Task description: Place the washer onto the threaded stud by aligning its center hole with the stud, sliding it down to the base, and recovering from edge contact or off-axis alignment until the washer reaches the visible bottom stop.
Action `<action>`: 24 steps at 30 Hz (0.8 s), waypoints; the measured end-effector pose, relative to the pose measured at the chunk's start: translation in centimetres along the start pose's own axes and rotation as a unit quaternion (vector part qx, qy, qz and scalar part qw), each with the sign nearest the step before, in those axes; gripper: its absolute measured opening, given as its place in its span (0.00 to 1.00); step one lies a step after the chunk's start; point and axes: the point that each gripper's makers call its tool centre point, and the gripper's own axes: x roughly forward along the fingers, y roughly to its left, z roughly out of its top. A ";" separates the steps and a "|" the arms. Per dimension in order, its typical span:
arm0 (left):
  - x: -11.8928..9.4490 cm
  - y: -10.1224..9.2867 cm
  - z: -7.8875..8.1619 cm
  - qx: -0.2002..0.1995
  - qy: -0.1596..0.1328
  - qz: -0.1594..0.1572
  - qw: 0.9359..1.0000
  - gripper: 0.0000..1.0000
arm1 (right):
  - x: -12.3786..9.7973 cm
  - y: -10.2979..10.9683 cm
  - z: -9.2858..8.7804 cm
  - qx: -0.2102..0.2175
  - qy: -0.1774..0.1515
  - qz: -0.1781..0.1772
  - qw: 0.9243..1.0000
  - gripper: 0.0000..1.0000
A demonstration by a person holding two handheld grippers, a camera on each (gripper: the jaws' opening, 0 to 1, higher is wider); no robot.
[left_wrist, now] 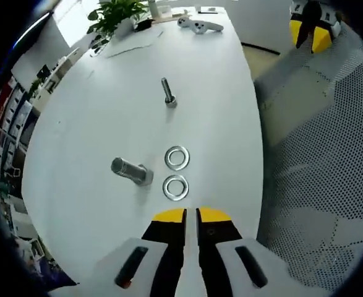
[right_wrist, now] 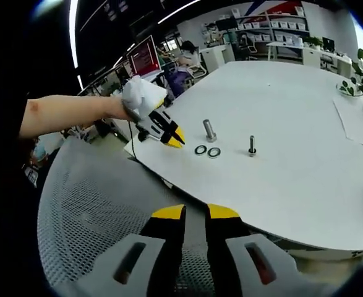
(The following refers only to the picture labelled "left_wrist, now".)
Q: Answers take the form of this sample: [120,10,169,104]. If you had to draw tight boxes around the potted green plant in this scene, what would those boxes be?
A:
[87,0,150,54]

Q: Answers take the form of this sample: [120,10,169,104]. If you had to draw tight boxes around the white paper sheet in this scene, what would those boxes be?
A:
[105,29,165,59]

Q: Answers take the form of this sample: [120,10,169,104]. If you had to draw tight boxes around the white mesh chair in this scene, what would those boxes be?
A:
[254,21,363,293]

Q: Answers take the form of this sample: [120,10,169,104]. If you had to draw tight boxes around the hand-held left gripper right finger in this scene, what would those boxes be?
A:
[195,206,336,297]

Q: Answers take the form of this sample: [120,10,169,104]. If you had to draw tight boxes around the white background counter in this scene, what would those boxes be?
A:
[29,48,80,103]

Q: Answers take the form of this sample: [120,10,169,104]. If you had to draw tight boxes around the large steel threaded stud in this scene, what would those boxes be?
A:
[110,157,154,187]

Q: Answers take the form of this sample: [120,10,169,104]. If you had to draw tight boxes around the steel washer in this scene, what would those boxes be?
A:
[161,174,190,202]
[164,145,190,171]

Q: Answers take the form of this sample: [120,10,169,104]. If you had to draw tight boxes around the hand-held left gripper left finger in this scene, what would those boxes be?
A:
[46,207,188,297]

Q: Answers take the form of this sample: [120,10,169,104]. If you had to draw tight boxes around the small steel threaded stud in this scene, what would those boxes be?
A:
[160,77,178,109]

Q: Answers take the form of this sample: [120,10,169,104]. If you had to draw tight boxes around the shelf with white bins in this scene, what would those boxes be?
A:
[0,77,34,174]

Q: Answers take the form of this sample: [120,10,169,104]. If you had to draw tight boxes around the small black device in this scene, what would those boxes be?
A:
[134,19,156,32]

